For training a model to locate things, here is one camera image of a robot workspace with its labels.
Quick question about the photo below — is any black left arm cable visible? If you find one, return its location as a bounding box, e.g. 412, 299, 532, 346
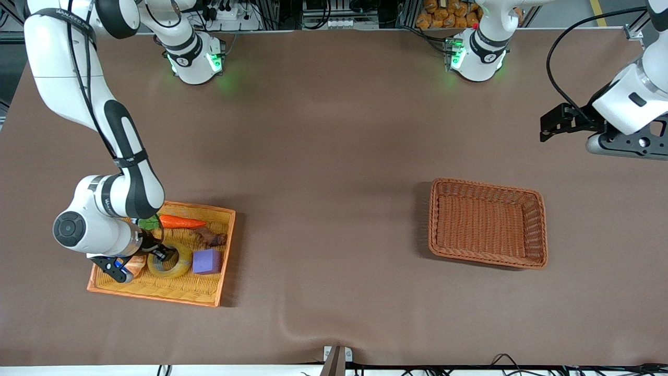
546, 7, 649, 114

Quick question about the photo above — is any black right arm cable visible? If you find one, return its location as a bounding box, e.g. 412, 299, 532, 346
67, 0, 163, 251

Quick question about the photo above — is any yellow wicker tray orange rim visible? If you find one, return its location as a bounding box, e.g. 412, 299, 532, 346
87, 201, 236, 308

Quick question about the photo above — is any brown toy figure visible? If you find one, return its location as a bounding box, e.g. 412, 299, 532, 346
189, 226, 228, 249

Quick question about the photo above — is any brown wicker basket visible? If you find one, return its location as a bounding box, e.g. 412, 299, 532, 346
428, 178, 548, 270

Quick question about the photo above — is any metal table edge bracket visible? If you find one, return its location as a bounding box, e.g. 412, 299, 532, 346
323, 345, 353, 376

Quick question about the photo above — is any yellow tape roll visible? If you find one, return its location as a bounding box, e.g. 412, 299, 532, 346
147, 240, 193, 279

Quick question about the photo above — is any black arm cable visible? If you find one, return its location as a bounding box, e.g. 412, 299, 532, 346
67, 0, 163, 251
546, 7, 649, 114

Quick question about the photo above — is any toy croissant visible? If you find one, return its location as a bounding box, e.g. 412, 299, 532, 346
125, 255, 148, 278

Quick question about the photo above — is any orange toy carrot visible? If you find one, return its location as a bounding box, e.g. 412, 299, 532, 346
138, 214, 207, 231

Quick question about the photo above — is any purple cube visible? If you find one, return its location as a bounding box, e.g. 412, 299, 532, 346
192, 249, 223, 276

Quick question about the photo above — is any bag of orange breads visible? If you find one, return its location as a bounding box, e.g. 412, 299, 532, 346
416, 0, 482, 30

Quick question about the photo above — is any aluminium corner bracket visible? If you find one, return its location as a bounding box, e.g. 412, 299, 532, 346
624, 10, 659, 41

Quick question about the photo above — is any black floor cable bundle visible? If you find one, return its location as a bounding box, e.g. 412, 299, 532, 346
491, 354, 668, 376

